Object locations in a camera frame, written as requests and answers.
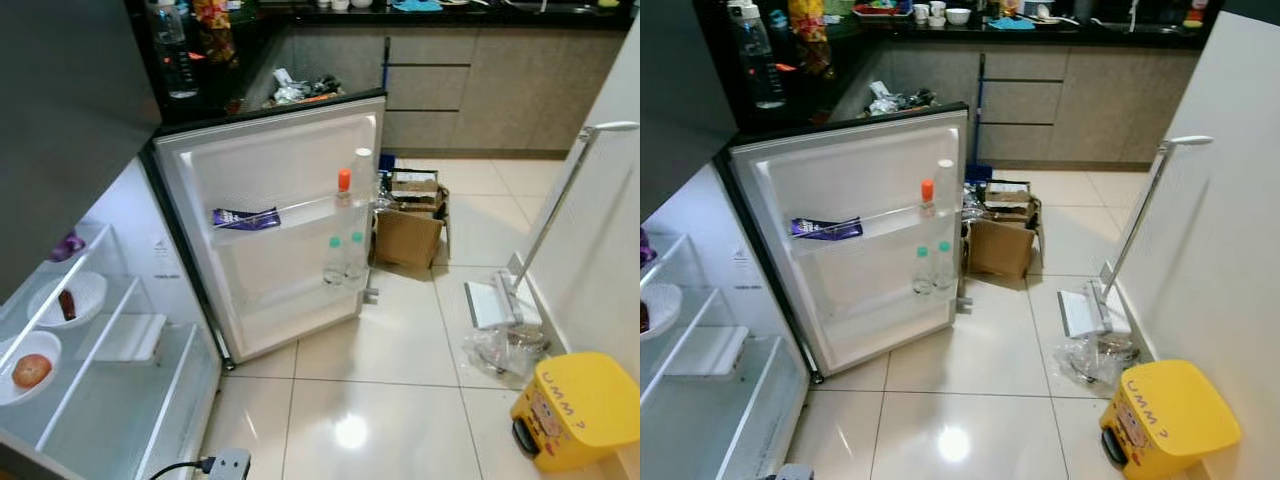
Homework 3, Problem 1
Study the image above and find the grey fridge door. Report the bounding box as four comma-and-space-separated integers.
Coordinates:
720, 101, 974, 384
146, 88, 390, 368

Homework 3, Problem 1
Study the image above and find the glass fridge shelf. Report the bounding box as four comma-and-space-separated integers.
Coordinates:
0, 220, 114, 346
655, 312, 791, 480
640, 275, 741, 441
40, 300, 206, 480
640, 232, 693, 296
0, 262, 157, 453

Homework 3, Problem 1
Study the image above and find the dark grey fridge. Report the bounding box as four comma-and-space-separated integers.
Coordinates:
640, 165, 813, 480
0, 155, 229, 480

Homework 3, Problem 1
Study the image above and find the white flat box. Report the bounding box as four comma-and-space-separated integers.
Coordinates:
664, 324, 752, 379

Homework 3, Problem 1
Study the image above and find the grey freezer door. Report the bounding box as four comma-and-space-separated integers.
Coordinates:
640, 0, 738, 201
0, 0, 163, 306

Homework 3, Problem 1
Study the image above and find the white flat mop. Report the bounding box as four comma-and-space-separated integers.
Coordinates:
464, 120, 641, 332
1056, 134, 1215, 340

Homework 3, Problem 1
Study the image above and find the clear plastic bag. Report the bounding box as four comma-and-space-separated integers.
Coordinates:
462, 323, 552, 382
1052, 333, 1142, 391

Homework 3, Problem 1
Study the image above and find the yellow plastic stool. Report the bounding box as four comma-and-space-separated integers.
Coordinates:
509, 350, 641, 474
1099, 359, 1244, 480

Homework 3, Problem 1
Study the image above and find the purple chocolate pack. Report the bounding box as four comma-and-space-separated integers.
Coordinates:
790, 216, 865, 242
211, 206, 283, 233

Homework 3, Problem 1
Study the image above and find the grey cabinets black counter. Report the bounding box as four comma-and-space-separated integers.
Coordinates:
125, 0, 641, 163
700, 0, 1216, 171

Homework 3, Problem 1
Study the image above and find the clear sports bottle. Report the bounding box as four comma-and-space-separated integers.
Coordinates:
727, 0, 788, 110
148, 0, 200, 100

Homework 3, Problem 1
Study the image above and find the cardboard box with inserts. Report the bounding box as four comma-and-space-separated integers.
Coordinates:
386, 167, 452, 216
974, 179, 1043, 226

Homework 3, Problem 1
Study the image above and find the plain cardboard box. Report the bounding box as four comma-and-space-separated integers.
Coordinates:
964, 217, 1042, 280
374, 205, 447, 270

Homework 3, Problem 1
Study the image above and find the yellow red snack bag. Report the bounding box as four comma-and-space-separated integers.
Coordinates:
192, 0, 239, 64
786, 0, 837, 77

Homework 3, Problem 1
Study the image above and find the green cap water bottle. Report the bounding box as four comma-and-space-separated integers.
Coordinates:
932, 241, 957, 292
910, 246, 935, 296
344, 231, 368, 284
322, 236, 347, 287

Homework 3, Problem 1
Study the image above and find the tall clear bottle white cap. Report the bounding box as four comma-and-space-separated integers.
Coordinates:
350, 147, 377, 204
933, 157, 959, 213

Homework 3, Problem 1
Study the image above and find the blue mop pole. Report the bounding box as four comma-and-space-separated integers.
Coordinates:
378, 37, 397, 173
970, 52, 991, 187

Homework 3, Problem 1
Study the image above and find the orange round fruit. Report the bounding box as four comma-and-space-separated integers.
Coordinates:
12, 354, 54, 390

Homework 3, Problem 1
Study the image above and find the jumble of cables and adapters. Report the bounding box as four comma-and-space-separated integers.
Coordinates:
864, 80, 942, 117
268, 67, 347, 107

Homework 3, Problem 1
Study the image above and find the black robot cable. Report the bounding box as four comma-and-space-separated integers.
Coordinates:
149, 457, 214, 480

